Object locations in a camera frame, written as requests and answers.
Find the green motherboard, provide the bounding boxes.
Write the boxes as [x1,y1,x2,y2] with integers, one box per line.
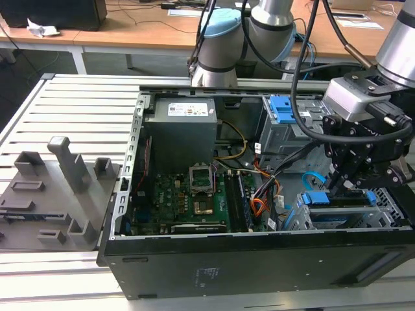
[129,171,270,235]

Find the silver metal disk bay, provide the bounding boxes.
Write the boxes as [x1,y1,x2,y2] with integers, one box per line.
[281,187,407,231]

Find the grey metal drive cage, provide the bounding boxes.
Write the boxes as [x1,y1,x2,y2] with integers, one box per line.
[258,95,332,173]

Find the wooden desk white legs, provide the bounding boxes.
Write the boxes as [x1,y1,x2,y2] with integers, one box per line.
[285,0,403,61]
[0,0,211,76]

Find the blue flat disk wire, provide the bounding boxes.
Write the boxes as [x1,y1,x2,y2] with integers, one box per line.
[301,170,326,196]

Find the black cable brown sleeve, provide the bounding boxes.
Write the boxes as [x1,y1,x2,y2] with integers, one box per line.
[322,0,379,69]

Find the crumpled white paper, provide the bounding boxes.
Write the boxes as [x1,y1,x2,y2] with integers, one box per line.
[26,18,61,38]

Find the grey parts rack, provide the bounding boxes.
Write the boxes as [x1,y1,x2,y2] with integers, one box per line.
[0,135,123,252]

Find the thin black cables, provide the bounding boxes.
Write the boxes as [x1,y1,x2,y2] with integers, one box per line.
[187,0,218,78]

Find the black RAM slot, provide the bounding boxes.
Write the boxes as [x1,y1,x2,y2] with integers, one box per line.
[224,173,240,233]
[236,172,254,232]

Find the black computer box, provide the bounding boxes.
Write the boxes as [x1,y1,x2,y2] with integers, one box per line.
[0,0,108,32]

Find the black PC case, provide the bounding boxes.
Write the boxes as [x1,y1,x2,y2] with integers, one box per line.
[97,84,415,301]

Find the grey power supply box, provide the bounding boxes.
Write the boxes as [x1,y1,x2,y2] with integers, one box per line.
[143,97,217,175]

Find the orange red wire bundle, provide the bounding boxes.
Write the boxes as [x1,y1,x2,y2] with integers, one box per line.
[249,174,281,227]

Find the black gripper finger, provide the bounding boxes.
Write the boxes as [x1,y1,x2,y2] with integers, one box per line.
[338,164,408,196]
[323,115,350,197]

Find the white paper sheet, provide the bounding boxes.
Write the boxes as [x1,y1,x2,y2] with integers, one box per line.
[333,12,384,30]
[167,8,204,17]

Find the yellow black power wires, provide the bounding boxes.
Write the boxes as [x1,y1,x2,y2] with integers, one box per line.
[213,119,248,161]

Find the metal socket cover frame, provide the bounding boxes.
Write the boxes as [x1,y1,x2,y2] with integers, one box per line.
[189,166,215,195]

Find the thick black cable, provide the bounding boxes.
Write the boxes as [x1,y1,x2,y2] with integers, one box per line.
[290,0,414,144]

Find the black graphics card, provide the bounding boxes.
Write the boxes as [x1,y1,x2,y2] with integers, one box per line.
[171,222,228,235]

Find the black sleeved wire bundle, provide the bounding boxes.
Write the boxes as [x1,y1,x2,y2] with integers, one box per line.
[254,139,325,202]

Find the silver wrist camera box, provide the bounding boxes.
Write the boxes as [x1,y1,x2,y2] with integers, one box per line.
[323,77,393,122]

